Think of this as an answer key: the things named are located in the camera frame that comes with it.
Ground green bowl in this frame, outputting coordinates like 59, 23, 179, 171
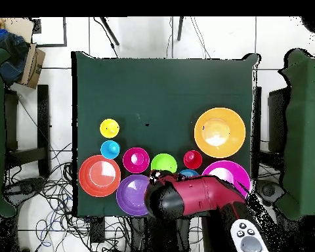
150, 153, 179, 174

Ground small crimson bowl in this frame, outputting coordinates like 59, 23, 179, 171
122, 147, 151, 175

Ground red cup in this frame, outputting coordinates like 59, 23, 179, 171
182, 150, 203, 170

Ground blue bowl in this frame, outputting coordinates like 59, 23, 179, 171
178, 169, 200, 177

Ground dark green tablecloth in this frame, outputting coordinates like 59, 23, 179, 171
71, 51, 262, 219

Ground blue cup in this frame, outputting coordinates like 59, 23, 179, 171
100, 140, 121, 160

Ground yellow cup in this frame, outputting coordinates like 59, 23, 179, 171
99, 118, 121, 139

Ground purple bowl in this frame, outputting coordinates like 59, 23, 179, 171
115, 174, 151, 217

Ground large orange bowl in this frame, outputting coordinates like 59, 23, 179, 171
193, 106, 247, 159

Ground red-orange bowl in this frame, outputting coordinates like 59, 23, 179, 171
78, 154, 122, 198

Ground large pink bowl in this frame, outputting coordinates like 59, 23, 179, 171
201, 159, 252, 199

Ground black tripod leg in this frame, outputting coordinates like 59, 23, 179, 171
99, 16, 120, 46
177, 16, 185, 41

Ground brown cardboard box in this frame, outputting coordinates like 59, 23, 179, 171
16, 43, 46, 89

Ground blue fabric bundle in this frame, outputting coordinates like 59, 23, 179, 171
0, 27, 30, 86

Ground tangle of floor cables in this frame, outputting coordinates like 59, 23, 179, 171
5, 142, 132, 252

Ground black stool frame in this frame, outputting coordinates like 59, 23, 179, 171
3, 84, 51, 179

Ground black pedestal foot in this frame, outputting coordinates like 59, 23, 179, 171
2, 177, 47, 203
257, 179, 284, 207

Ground white panel black frame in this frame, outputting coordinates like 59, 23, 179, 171
31, 16, 68, 48

